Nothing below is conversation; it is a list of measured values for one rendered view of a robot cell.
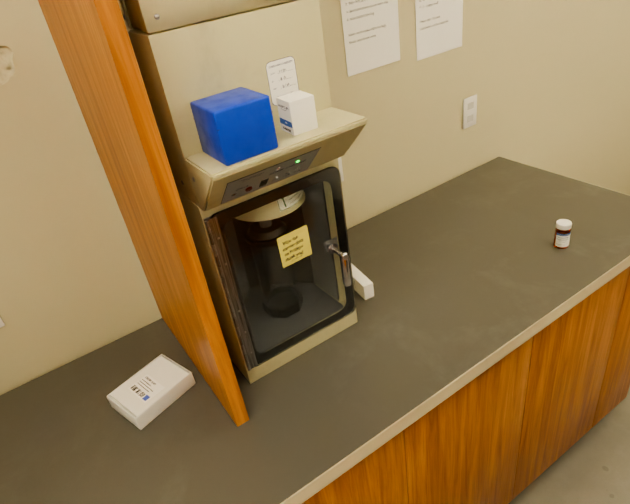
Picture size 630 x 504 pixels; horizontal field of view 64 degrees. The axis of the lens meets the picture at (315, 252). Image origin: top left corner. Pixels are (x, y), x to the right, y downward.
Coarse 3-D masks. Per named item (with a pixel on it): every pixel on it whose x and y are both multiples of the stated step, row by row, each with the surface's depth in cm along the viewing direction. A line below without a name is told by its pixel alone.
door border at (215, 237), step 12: (216, 216) 95; (216, 228) 96; (216, 240) 97; (228, 264) 101; (228, 276) 102; (228, 288) 103; (228, 300) 104; (240, 312) 107; (240, 324) 109; (240, 336) 110; (252, 348) 113; (252, 360) 115
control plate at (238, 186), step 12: (300, 156) 91; (312, 156) 94; (276, 168) 90; (288, 168) 94; (300, 168) 97; (240, 180) 86; (252, 180) 89; (276, 180) 96; (228, 192) 89; (240, 192) 92
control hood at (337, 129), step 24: (336, 120) 94; (360, 120) 93; (288, 144) 87; (312, 144) 89; (336, 144) 96; (192, 168) 86; (216, 168) 82; (240, 168) 82; (264, 168) 87; (216, 192) 86
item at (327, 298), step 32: (288, 192) 102; (320, 192) 107; (224, 224) 97; (256, 224) 101; (288, 224) 105; (320, 224) 110; (256, 256) 104; (320, 256) 114; (256, 288) 107; (288, 288) 112; (320, 288) 118; (352, 288) 124; (256, 320) 111; (288, 320) 116; (320, 320) 122; (256, 352) 115
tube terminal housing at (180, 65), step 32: (128, 32) 86; (160, 32) 79; (192, 32) 81; (224, 32) 84; (256, 32) 87; (288, 32) 90; (320, 32) 94; (160, 64) 80; (192, 64) 83; (224, 64) 86; (256, 64) 89; (320, 64) 96; (160, 96) 85; (192, 96) 85; (320, 96) 99; (160, 128) 93; (192, 128) 87; (192, 192) 93; (256, 192) 99; (192, 224) 103; (224, 320) 115; (352, 320) 131; (288, 352) 122
